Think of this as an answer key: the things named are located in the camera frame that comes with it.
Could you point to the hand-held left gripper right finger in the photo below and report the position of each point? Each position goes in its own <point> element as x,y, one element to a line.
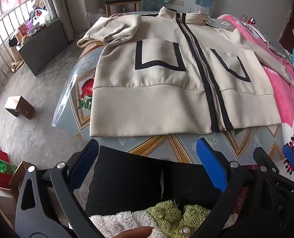
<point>211,163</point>

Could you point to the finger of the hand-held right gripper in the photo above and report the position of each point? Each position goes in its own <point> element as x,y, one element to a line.
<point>265,158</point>
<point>291,156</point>

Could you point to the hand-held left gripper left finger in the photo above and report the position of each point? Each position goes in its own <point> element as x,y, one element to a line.
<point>83,163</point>

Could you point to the beige zip jacket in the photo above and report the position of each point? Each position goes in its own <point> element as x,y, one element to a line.
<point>161,79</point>

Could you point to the person's left hand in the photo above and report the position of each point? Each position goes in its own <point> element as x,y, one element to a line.
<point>134,233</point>

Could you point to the fruit print tablecloth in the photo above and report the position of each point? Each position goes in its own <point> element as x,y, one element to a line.
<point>176,147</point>

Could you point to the pink floral blanket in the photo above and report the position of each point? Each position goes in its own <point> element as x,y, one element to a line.
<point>287,99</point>

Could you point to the brown paper bag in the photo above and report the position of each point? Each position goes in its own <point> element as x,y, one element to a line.
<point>20,178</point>

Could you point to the white and green fluffy sweater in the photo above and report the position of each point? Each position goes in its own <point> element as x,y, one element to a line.
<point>161,218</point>

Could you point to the green patterned packet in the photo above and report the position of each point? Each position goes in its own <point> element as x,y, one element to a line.
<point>0,166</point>

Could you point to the red gift bag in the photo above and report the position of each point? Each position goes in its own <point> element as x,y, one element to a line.
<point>0,181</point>

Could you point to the brown cardboard box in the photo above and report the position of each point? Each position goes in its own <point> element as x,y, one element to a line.
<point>20,106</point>

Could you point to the silver lace cloth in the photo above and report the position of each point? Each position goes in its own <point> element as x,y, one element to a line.
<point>273,43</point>

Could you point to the dark grey cabinet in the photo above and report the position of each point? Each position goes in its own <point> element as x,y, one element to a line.
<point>45,47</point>

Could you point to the red small bottle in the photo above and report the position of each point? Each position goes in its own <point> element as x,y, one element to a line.
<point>252,20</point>

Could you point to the pink glass jar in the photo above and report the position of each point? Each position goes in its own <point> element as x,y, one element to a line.
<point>243,17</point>

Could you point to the clear plastic bag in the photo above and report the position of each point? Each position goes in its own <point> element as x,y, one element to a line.
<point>94,13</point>

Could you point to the white water dispenser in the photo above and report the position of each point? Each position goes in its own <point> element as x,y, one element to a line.
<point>206,12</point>

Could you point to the white plastic bag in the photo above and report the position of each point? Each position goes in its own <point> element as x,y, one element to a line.
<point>40,17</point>

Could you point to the grey curtain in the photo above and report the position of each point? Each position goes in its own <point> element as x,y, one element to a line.
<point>59,7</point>

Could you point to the wall socket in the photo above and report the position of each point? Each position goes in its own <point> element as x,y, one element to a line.
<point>179,2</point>

